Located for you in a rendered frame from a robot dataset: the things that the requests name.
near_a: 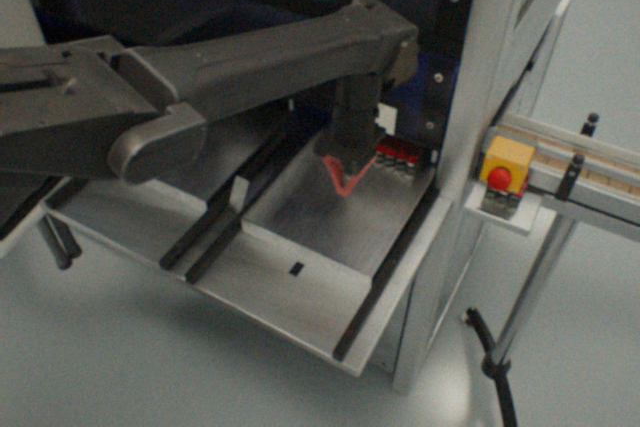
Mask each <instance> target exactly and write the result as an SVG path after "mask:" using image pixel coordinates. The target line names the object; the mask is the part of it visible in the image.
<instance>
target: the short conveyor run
mask: <svg viewBox="0 0 640 427"><path fill-rule="evenodd" d="M588 115H589V116H588V119H587V120H588V121H589V122H590V123H588V122H585V123H584V125H583V127H582V130H581V132H580V134H577V133H574V132H571V131H568V130H564V129H561V128H558V127H555V126H552V125H548V124H545V123H542V122H539V121H536V120H533V119H529V118H526V117H523V116H520V115H517V114H514V113H511V112H510V111H508V112H507V115H506V117H503V119H501V121H500V123H499V125H498V127H497V129H499V128H500V130H503V131H507V132H510V133H513V134H516V135H519V136H522V137H525V138H528V139H531V140H534V141H537V142H538V146H537V148H536V151H535V154H534V156H533V159H532V162H531V164H530V167H529V169H528V172H527V174H526V175H527V176H528V177H529V181H528V185H527V187H526V188H529V189H532V190H535V191H537V192H540V193H543V194H544V195H545V196H544V198H543V201H542V203H541V206H540V207H543V208H545V209H548V210H551V211H554V212H556V213H559V214H562V215H565V216H567V217H570V218H573V219H575V220H578V221H581V222H584V223H586V224H589V225H592V226H595V227H597V228H600V229H603V230H605V231H608V232H611V233H613V234H615V235H618V236H621V237H624V238H626V239H629V240H632V241H634V242H637V243H640V153H636V152H633V151H630V150H627V149H624V148H620V147H617V146H614V145H611V144H608V143H605V142H601V141H598V140H596V139H593V138H592V137H593V135H594V133H595V128H596V125H594V123H597V122H598V120H599V115H598V114H597V113H589V114H588Z"/></svg>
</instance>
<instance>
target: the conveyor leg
mask: <svg viewBox="0 0 640 427"><path fill-rule="evenodd" d="M579 223H580V221H578V220H575V219H573V218H570V217H567V216H565V215H562V214H559V213H556V214H555V216H554V218H553V221H552V223H551V225H550V227H549V229H548V231H547V234H546V236H545V238H544V240H543V242H542V244H541V246H540V249H539V251H538V253H537V255H536V257H535V259H534V262H533V264H532V266H531V268H530V270H529V272H528V275H527V277H526V279H525V281H524V283H523V285H522V288H521V290H520V292H519V294H518V296H517V298H516V301H515V303H514V305H513V307H512V309H511V311H510V314H509V316H508V318H507V320H506V322H505V324H504V326H503V329H502V331H501V333H500V335H499V337H498V339H497V342H496V344H495V346H494V348H493V350H492V352H491V355H490V357H489V359H490V362H491V364H492V365H493V366H495V367H497V368H502V367H504V366H505V365H506V364H507V362H508V360H509V358H510V356H511V354H512V352H513V350H514V348H515V346H516V344H517V342H518V340H519V338H520V337H521V335H522V333H523V331H524V329H525V327H526V325H527V323H528V321H529V319H530V317H531V315H532V313H533V312H534V310H535V308H536V306H537V304H538V302H539V300H540V298H541V296H542V294H543V292H544V290H545V288H546V286H547V285H548V283H549V281H550V279H551V277H552V275H553V273H554V271H555V269H556V267H557V265H558V263H559V261H560V259H561V258H562V256H563V254H564V252H565V250H566V248H567V246H568V244H569V242H570V240H571V238H572V236H573V234H574V233H575V231H576V229H577V227H578V225H579Z"/></svg>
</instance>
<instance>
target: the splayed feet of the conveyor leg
mask: <svg viewBox="0 0 640 427"><path fill-rule="evenodd" d="M460 321H461V323H462V324H463V325H464V326H465V327H468V328H473V329H474V331H475V333H476V335H477V337H478V339H479V341H480V343H481V345H482V348H483V350H484V353H485V356H484V358H483V360H482V362H481V370H482V372H483V374H484V375H486V376H487V377H488V378H490V379H493V380H494V383H495V387H496V391H497V395H498V400H499V404H500V409H501V415H502V420H503V426H504V427H518V426H517V423H518V421H517V416H516V411H515V406H514V401H513V397H512V392H511V389H510V385H509V381H508V378H507V373H508V372H509V370H510V368H511V359H510V358H509V360H508V362H507V364H506V365H505V366H504V367H502V368H497V367H495V366H493V365H492V364H491V362H490V359H489V357H490V355H491V352H492V350H493V348H494V346H495V344H496V343H495V341H494V338H493V336H492V334H491V332H490V330H489V328H488V326H487V325H486V323H485V321H484V319H483V318H482V316H481V314H480V312H479V311H478V309H477V308H476V307H474V306H470V307H469V308H467V310H466V311H463V312H462V313H461V316H460Z"/></svg>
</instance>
